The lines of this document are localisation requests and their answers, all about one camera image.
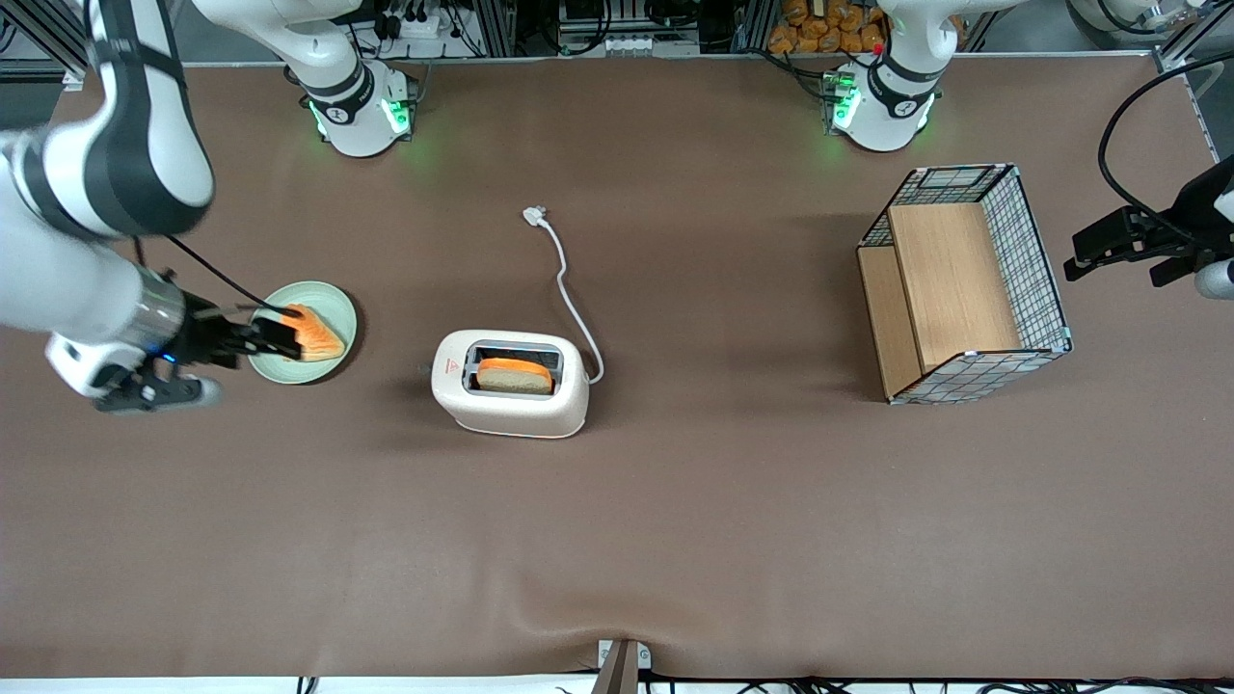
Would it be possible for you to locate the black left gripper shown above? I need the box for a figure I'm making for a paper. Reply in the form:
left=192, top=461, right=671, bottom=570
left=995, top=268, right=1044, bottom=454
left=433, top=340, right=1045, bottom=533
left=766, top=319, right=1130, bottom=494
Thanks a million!
left=1063, top=156, right=1234, bottom=288

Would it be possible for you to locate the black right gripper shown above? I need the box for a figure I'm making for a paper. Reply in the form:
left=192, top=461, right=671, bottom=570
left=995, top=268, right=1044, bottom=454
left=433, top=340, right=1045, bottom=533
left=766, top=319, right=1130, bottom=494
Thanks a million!
left=177, top=292, right=304, bottom=370

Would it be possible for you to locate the white two-slot toaster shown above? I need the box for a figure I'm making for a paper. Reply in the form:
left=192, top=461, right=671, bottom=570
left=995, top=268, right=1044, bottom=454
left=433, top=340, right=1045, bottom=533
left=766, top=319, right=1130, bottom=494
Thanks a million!
left=422, top=330, right=591, bottom=440

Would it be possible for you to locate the triangular orange pastry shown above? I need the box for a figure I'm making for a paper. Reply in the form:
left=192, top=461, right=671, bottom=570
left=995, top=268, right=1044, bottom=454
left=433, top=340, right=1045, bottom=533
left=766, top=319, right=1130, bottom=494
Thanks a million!
left=285, top=304, right=347, bottom=363

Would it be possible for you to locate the pale green plate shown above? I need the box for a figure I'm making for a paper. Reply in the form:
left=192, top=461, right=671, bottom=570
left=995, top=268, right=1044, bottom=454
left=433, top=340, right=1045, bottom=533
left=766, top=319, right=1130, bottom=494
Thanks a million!
left=247, top=280, right=359, bottom=386

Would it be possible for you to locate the wooden shelf insert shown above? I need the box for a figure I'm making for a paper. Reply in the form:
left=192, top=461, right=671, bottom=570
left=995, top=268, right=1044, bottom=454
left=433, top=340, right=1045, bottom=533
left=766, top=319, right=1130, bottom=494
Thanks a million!
left=857, top=201, right=1024, bottom=400

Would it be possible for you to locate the toast slice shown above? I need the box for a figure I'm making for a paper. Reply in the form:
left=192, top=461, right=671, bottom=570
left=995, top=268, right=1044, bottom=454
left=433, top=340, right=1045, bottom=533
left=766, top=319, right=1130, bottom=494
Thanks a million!
left=476, top=358, right=556, bottom=396

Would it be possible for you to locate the white power strip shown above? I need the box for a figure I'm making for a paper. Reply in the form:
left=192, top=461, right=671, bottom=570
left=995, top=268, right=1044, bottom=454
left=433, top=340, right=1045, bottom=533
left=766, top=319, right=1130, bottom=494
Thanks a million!
left=371, top=8, right=466, bottom=41

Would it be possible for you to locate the pile of bread rolls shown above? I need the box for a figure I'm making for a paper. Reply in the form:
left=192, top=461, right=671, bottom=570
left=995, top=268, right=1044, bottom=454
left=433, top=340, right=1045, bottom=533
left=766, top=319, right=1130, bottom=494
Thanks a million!
left=767, top=0, right=890, bottom=56

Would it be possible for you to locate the brown table cloth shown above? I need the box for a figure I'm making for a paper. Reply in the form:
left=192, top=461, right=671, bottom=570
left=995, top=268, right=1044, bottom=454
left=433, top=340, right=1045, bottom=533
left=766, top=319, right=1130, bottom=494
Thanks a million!
left=0, top=53, right=1234, bottom=681

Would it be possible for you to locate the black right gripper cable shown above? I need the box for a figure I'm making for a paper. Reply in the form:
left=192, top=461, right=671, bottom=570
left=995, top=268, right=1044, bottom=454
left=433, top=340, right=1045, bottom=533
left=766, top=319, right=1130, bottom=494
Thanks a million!
left=133, top=233, right=302, bottom=320

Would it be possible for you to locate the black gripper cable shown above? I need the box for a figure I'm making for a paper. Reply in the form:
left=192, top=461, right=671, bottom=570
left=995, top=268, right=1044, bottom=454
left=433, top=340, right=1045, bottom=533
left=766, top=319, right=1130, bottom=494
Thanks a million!
left=1097, top=50, right=1234, bottom=244
left=133, top=233, right=302, bottom=320

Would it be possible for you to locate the wire mesh basket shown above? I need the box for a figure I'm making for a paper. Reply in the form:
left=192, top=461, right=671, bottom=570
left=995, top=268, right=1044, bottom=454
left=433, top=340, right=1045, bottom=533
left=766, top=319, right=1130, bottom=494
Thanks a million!
left=856, top=163, right=1074, bottom=407

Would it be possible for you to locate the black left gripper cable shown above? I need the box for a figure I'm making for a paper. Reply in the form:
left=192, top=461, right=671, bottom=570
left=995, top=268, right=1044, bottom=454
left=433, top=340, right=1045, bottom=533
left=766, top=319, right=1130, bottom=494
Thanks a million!
left=1097, top=50, right=1234, bottom=244

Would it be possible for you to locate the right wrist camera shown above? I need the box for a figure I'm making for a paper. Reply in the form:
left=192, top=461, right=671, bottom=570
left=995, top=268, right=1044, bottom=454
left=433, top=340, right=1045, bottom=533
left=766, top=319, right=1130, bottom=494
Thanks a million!
left=94, top=372, right=223, bottom=415

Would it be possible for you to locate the white toaster power cord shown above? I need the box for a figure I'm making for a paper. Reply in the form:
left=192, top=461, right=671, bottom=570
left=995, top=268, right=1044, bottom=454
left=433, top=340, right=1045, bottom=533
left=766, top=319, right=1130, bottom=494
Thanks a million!
left=522, top=205, right=606, bottom=386

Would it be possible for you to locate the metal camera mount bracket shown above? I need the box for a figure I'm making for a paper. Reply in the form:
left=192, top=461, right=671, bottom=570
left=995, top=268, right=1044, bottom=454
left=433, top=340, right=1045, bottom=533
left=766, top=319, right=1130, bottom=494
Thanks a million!
left=590, top=638, right=653, bottom=694

